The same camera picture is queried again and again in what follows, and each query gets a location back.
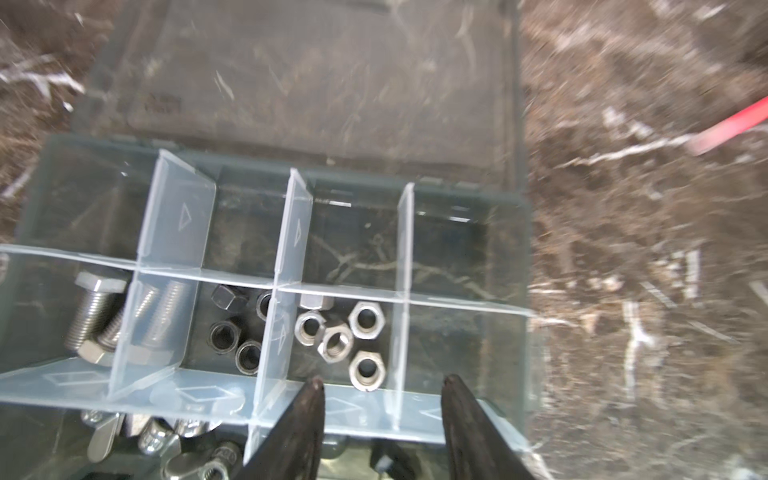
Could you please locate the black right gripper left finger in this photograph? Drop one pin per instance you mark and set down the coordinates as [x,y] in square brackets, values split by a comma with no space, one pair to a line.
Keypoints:
[292,449]

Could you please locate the dark hex nut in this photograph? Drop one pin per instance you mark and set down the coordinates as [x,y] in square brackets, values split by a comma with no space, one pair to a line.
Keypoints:
[247,357]

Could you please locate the clear plastic organizer box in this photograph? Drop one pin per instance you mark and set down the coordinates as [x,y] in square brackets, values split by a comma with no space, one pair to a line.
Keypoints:
[364,150]

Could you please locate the silver wing nut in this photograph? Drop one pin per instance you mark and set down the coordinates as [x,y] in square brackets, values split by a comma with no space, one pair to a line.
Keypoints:
[106,427]
[220,463]
[164,438]

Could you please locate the silver hex nut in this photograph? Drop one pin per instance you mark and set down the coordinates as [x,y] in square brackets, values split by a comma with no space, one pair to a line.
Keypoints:
[308,328]
[335,343]
[367,320]
[367,371]
[315,302]

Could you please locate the black hex nut large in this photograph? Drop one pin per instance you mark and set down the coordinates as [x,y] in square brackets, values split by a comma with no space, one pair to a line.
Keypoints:
[262,305]

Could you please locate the black hex nut small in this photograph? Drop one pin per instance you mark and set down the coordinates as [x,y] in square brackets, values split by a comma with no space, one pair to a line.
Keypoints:
[229,298]

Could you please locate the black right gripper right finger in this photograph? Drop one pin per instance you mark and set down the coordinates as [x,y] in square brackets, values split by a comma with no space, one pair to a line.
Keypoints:
[476,449]

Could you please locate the silver hex bolt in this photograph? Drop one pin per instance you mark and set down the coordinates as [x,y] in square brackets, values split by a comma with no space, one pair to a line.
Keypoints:
[100,350]
[164,338]

